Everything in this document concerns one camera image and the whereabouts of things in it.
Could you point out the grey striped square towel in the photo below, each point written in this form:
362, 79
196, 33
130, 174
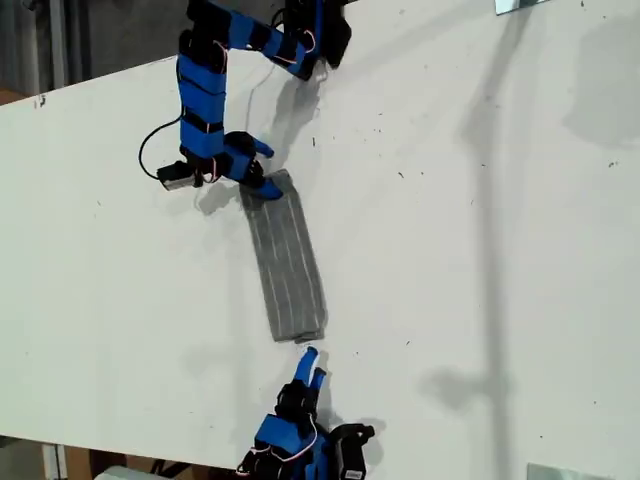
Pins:
287, 260

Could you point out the brown cardboard box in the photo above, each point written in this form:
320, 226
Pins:
125, 457

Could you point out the white table leg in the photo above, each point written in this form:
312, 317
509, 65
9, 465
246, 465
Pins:
54, 462

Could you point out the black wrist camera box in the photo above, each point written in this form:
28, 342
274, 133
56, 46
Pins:
175, 177
352, 450

